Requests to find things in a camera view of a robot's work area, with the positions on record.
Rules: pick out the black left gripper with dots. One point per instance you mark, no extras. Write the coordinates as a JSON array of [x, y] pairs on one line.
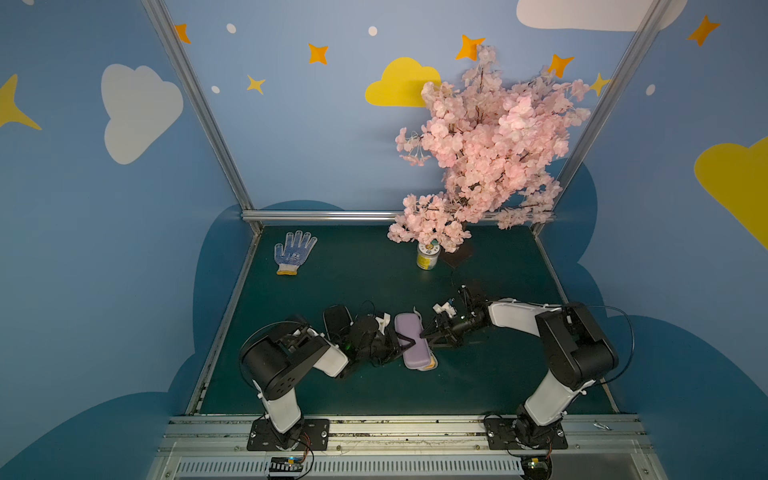
[[387, 342]]

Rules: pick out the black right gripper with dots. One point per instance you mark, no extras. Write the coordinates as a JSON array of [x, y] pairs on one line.
[[447, 327]]

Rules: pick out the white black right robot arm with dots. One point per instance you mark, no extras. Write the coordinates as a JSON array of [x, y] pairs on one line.
[[578, 353]]

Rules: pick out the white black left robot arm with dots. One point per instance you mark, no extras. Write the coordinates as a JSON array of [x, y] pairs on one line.
[[276, 358]]

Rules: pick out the yellow white tin can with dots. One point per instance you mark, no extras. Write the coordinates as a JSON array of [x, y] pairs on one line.
[[428, 255]]

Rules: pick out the dark brown tree base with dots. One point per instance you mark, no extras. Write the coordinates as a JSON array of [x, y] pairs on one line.
[[460, 255]]

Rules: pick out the white blue dotted work glove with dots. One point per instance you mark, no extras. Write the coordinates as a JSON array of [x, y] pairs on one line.
[[293, 252]]

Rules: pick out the right controller circuit board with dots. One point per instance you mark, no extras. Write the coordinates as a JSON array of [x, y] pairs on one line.
[[536, 468]]

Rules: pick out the controller circuit board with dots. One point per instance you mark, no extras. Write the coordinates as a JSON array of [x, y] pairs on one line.
[[536, 468], [285, 467]]

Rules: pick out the left controller circuit board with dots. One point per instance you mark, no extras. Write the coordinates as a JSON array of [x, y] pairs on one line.
[[285, 467]]

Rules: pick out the pink cherry blossom tree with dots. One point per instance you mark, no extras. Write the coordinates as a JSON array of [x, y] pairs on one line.
[[494, 144]]

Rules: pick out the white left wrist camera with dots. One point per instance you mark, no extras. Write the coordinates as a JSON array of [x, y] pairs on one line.
[[383, 321]]

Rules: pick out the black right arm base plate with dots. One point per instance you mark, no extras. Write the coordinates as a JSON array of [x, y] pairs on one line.
[[512, 433]]

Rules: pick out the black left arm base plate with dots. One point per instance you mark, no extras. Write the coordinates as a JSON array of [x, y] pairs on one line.
[[312, 433]]

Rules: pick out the rear aluminium frame bar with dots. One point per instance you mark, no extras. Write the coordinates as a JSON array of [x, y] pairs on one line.
[[318, 216]]

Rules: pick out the aluminium front rail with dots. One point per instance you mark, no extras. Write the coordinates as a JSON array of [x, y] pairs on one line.
[[406, 447]]

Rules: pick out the right aluminium frame post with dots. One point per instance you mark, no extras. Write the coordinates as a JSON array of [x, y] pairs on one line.
[[641, 42]]

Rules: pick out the aluminium frame post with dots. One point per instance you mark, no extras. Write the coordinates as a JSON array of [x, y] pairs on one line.
[[641, 42], [162, 23]]

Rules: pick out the left aluminium frame post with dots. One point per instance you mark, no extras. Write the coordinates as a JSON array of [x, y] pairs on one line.
[[162, 23]]

